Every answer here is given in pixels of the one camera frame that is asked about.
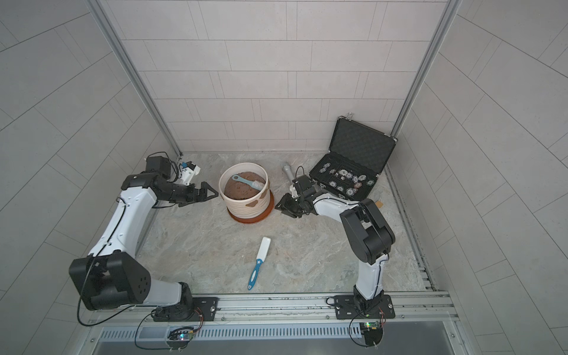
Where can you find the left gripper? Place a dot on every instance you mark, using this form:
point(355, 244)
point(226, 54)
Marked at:
point(191, 198)

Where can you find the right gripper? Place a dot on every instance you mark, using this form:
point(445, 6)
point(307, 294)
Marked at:
point(285, 207)

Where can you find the white ceramic pot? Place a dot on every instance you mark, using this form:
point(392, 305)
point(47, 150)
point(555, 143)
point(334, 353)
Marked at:
point(245, 204)

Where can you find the white blue scrub brush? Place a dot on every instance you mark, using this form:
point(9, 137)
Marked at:
point(261, 257)

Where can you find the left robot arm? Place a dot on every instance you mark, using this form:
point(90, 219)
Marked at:
point(110, 277)

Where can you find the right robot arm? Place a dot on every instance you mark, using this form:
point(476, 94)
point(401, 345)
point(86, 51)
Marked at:
point(369, 235)

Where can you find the teal dish brush in pot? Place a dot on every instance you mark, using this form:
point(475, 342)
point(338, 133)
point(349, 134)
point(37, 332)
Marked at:
point(255, 184)

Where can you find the silver microphone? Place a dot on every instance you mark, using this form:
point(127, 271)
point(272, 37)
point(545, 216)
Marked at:
point(288, 172)

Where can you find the black poker chip case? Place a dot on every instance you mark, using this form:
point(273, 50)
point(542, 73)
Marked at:
point(356, 157)

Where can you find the left circuit board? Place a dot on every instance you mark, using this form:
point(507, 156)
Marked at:
point(182, 334)

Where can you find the circuit board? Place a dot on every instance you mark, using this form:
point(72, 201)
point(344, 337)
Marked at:
point(182, 334)
point(372, 333)

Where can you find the right circuit board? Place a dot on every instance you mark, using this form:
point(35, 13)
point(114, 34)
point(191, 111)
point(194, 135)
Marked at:
point(372, 333)

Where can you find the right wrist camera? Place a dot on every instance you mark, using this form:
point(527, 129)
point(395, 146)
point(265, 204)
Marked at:
point(296, 190)

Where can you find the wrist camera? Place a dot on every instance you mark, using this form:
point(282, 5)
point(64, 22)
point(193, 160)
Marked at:
point(296, 190)
point(188, 170)

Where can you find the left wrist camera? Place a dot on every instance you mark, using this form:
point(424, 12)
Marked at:
point(188, 170)

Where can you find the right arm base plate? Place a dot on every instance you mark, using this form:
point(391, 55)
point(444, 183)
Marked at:
point(356, 307)

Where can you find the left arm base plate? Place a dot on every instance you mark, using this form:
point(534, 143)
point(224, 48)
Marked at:
point(194, 310)

